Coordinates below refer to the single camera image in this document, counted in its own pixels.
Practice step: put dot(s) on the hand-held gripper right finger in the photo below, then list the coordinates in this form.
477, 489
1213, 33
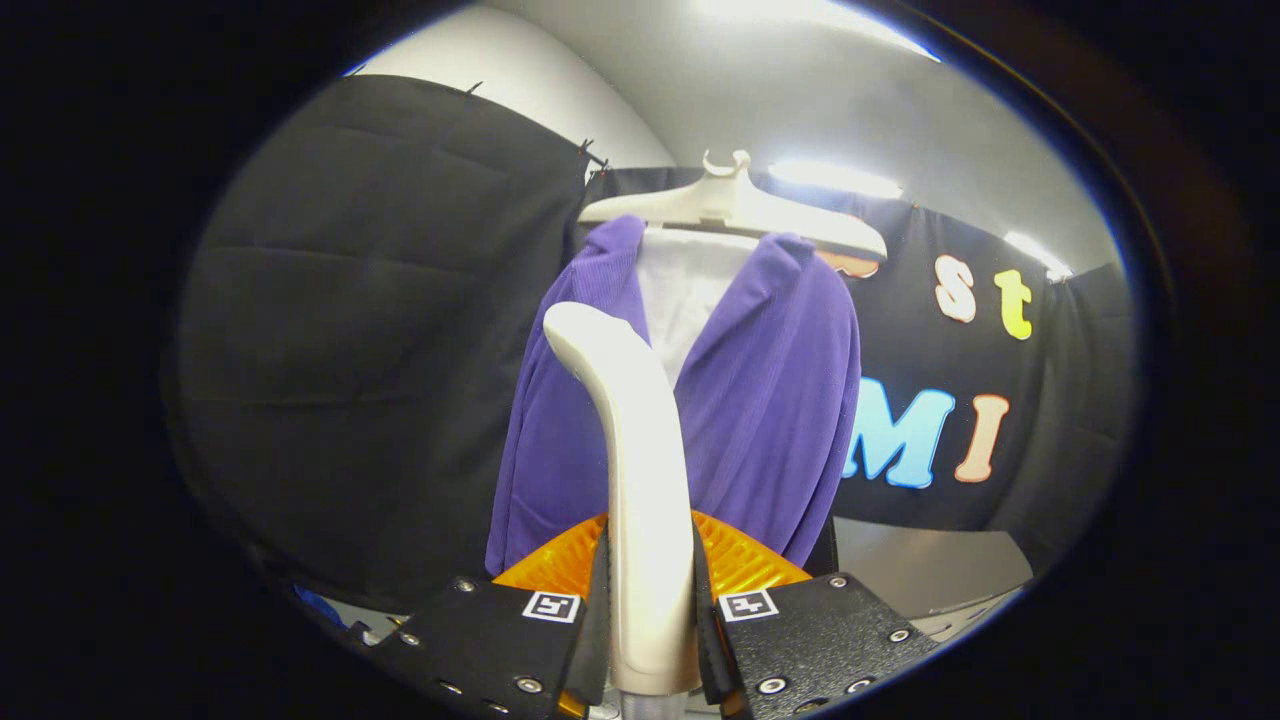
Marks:
820, 640

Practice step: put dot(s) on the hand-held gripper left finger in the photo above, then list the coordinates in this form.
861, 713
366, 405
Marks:
500, 645

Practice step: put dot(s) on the white garment steamer head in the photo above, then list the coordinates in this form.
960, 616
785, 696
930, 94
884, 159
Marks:
640, 470

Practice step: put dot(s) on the purple jacket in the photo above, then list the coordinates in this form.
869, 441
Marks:
770, 400

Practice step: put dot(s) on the white clothes hanger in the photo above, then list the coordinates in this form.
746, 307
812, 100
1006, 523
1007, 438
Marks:
740, 205

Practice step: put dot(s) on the grey cabinet with dark top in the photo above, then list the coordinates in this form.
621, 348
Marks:
920, 570

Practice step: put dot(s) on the white ironing backing board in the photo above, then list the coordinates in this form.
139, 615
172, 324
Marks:
690, 290

